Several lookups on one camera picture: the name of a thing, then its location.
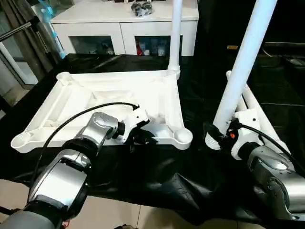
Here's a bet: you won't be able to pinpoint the white plastic table top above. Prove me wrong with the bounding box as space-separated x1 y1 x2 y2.
10 70 193 154

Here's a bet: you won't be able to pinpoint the white plastic table leg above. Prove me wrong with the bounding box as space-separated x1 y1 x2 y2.
204 0 279 150
166 0 184 80
242 84 292 155
224 70 254 112

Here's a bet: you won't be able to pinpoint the black plastic mat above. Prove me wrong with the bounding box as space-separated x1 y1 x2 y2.
0 52 305 226

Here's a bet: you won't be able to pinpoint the white sideboard cabinet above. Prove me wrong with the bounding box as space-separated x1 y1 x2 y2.
50 0 200 57

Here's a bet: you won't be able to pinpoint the black draped furniture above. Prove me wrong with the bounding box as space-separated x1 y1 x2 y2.
196 0 305 62

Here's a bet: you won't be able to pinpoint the black parts in clear bag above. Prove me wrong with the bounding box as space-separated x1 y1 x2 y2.
130 1 153 17

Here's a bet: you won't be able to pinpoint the blue white plastic package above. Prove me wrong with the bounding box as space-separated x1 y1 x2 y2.
33 0 67 60

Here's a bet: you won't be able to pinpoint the grey curtain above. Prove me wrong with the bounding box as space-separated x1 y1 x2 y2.
3 0 61 73

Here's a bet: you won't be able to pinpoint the metal rod with black knob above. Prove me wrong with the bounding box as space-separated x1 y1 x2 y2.
0 16 41 43

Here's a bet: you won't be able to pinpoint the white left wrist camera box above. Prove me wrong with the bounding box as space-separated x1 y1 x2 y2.
118 107 151 146

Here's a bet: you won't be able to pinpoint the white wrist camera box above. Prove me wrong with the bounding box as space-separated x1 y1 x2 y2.
118 107 151 146
231 108 260 161

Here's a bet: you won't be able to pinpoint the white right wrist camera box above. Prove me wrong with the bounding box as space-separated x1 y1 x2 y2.
231 108 260 161

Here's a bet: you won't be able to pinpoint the black right camera cable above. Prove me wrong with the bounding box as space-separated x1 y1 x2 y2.
234 118 301 173

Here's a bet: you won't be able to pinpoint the white cable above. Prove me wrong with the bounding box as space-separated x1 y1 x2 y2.
261 48 275 58

